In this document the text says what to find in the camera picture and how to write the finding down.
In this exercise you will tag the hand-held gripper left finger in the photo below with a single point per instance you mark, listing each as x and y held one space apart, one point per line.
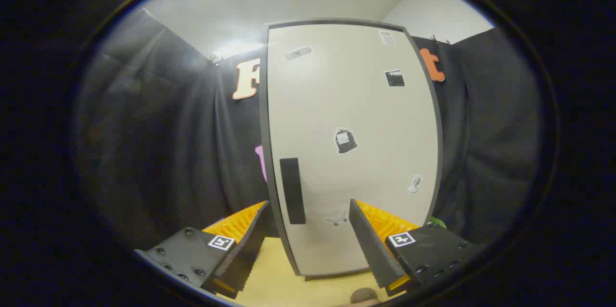
248 254

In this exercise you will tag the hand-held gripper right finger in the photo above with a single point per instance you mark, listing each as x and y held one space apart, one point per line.
373 249

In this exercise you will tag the brown fuzzy shoe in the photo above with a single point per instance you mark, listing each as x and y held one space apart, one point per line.
363 296

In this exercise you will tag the grey shoe cabinet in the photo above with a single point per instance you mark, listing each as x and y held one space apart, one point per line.
264 119

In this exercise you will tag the white shoe cabinet door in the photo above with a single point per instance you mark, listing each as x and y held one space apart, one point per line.
351 105

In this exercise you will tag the watermelon plush toy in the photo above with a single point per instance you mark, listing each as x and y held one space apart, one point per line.
438 223

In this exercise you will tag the black backdrop cloth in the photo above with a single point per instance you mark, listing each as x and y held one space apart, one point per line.
168 129

